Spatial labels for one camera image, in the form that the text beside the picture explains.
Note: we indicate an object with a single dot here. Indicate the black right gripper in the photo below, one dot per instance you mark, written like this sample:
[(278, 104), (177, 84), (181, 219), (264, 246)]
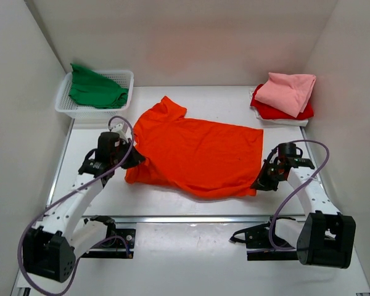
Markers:
[(261, 183)]

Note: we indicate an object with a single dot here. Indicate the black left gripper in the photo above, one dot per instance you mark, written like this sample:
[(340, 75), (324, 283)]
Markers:
[(136, 158)]

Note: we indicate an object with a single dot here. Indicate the orange t shirt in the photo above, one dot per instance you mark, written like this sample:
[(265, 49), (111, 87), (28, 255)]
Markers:
[(207, 159)]

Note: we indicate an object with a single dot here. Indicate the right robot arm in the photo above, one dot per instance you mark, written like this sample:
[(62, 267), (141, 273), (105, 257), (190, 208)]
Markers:
[(326, 238)]

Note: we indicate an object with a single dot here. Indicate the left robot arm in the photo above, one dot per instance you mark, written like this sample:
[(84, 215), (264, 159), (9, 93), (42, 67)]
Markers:
[(52, 247)]

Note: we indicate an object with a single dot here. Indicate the red folded t shirt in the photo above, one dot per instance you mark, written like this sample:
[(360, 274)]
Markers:
[(270, 113)]

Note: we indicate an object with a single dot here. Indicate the pink folded t shirt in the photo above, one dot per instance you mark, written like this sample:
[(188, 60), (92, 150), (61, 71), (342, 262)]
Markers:
[(287, 93)]

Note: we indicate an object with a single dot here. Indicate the green t shirt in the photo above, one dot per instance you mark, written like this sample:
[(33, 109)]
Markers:
[(92, 89)]

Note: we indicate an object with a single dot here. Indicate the white plastic basket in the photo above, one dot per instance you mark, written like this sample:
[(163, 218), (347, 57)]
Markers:
[(64, 104)]

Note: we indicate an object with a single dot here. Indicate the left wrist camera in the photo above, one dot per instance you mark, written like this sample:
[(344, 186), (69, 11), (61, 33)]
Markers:
[(123, 130)]

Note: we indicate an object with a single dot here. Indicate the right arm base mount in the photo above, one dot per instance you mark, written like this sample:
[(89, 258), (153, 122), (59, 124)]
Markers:
[(256, 239)]

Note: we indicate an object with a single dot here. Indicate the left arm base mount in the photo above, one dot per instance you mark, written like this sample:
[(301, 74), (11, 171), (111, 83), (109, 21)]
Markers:
[(111, 240)]

